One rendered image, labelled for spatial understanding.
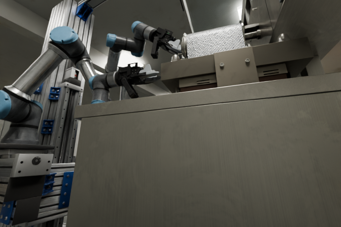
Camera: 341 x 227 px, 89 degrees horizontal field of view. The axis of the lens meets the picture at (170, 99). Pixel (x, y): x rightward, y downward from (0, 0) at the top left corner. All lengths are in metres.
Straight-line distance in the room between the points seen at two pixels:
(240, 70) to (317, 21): 0.34
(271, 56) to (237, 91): 0.16
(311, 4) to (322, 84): 0.28
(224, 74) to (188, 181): 0.28
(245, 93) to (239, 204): 0.22
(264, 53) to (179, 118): 0.29
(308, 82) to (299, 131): 0.11
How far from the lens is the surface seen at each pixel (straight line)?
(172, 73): 0.53
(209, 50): 0.78
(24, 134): 1.12
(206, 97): 0.42
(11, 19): 3.45
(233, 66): 0.49
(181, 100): 0.43
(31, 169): 0.99
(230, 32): 0.82
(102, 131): 0.51
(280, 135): 0.41
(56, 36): 1.06
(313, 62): 0.95
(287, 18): 0.69
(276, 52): 0.55
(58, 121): 1.33
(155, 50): 0.94
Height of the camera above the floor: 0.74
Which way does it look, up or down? 19 degrees up
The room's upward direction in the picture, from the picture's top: 1 degrees counter-clockwise
